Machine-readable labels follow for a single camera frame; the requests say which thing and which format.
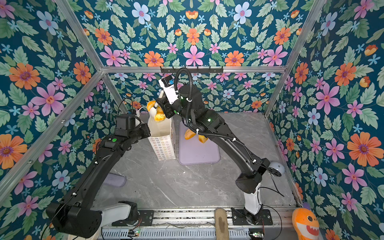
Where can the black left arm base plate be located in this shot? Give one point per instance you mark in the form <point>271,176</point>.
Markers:
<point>138,218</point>

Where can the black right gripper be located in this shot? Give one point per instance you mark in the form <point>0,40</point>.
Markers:
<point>167,107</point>

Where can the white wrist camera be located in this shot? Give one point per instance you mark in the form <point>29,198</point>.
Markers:
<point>134,120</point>
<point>168,85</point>

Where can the oval brown bread roll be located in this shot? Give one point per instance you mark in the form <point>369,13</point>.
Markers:
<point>189,134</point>

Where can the long segmented yellow bread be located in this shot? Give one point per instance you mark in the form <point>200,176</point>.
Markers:
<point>157,112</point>

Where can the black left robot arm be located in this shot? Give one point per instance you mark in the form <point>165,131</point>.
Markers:
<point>74,215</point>

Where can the black hook rail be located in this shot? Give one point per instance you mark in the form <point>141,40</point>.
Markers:
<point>201,70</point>

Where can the orange shark plush toy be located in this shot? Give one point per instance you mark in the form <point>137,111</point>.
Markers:
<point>306,224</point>

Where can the yellow loaf bread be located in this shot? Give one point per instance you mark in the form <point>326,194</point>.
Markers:
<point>202,139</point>

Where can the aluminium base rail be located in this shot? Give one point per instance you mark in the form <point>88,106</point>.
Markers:
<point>199,224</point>

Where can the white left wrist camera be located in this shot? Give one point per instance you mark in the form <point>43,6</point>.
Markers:
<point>134,120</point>

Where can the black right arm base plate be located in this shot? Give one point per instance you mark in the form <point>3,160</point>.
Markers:
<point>242,217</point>

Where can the printed white paper bag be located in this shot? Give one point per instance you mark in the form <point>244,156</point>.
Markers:
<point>162,137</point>

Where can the purple cutting mat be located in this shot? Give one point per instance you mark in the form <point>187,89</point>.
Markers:
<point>193,152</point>

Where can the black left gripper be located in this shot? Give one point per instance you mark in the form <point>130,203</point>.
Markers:
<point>145,128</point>

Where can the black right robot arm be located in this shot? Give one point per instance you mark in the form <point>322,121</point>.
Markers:
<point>187,103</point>

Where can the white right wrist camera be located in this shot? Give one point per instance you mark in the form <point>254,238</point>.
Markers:
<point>168,85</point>

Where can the purple flat lid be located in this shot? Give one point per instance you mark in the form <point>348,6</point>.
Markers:
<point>114,180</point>

